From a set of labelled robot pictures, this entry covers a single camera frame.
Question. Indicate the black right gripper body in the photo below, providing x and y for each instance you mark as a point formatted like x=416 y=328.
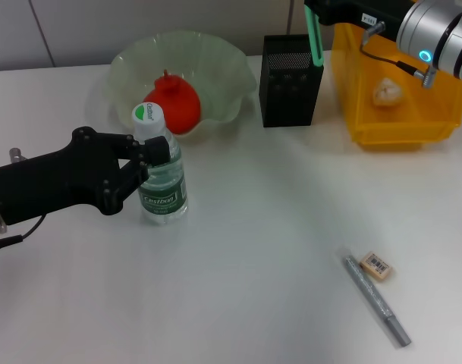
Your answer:
x=352 y=9

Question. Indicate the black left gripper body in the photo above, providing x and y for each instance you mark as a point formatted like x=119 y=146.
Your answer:
x=52 y=182

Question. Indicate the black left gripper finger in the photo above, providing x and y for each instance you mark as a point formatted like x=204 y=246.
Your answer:
x=158 y=151

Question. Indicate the red pomegranate toy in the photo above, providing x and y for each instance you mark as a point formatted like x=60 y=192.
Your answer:
x=181 y=106

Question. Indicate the green utility knife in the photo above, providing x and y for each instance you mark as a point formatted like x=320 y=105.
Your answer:
x=316 y=45

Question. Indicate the clear green-label water bottle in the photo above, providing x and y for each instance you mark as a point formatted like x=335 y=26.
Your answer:
x=162 y=204

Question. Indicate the white paper ball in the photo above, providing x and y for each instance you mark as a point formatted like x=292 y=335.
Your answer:
x=386 y=91

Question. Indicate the beige eraser with barcode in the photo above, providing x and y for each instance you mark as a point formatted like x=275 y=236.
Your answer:
x=374 y=266

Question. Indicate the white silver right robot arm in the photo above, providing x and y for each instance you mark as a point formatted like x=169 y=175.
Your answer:
x=424 y=22

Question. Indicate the green glass fruit bowl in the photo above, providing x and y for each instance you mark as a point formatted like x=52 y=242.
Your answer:
x=223 y=76

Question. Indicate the black mesh pen holder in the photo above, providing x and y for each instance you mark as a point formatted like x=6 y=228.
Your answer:
x=287 y=102

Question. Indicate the grey pen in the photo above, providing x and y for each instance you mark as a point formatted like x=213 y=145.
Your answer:
x=371 y=292

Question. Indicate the yellow plastic bin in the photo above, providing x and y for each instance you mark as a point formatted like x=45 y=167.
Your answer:
x=405 y=132

